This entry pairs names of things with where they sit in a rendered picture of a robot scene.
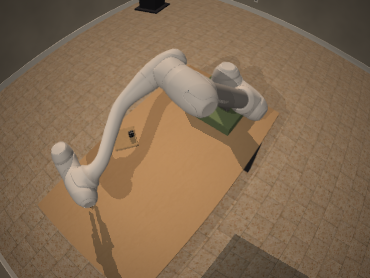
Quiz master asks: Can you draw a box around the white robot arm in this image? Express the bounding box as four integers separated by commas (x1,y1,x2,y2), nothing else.
51,49,268,208

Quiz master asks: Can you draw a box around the black die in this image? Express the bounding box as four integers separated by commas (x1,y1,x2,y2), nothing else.
128,130,135,138

